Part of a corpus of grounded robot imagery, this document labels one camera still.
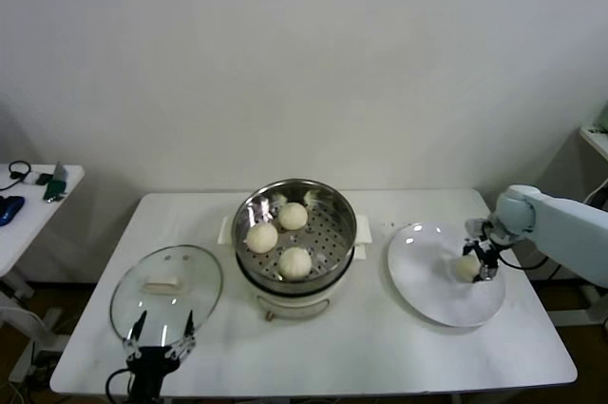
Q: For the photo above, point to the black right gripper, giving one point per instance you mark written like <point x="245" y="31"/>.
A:
<point x="487" y="249"/>

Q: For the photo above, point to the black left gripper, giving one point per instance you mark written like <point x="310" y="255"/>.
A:
<point x="149" y="371"/>

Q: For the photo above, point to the white steamed baozi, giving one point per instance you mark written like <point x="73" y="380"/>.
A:
<point x="466" y="268"/>
<point x="261" y="238"/>
<point x="294" y="263"/>
<point x="292" y="215"/>

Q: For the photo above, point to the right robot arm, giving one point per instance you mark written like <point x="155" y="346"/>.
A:
<point x="565" y="233"/>

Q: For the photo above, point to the stainless steel steamer basket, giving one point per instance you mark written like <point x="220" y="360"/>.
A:
<point x="332" y="228"/>

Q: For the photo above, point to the white round plate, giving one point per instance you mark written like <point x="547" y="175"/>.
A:
<point x="427" y="271"/>

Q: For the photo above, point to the cream electric cooker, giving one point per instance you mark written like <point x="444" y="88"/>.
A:
<point x="294" y="304"/>

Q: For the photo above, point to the white shelf table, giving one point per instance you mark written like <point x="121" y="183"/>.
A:
<point x="596" y="142"/>

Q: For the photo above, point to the pale green object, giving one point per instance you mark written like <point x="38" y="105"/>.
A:
<point x="603" y="121"/>

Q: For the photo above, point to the green tool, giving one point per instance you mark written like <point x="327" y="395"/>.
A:
<point x="56" y="183"/>

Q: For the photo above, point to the white side table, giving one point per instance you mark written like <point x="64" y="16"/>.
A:
<point x="33" y="199"/>

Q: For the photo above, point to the small black object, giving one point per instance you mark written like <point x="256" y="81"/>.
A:
<point x="43" y="179"/>

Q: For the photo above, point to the blue object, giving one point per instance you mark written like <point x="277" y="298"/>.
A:
<point x="10" y="209"/>

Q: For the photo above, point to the small white object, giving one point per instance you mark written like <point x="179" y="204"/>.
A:
<point x="31" y="178"/>

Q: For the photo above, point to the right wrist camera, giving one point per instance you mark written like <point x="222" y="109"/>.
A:
<point x="477" y="227"/>

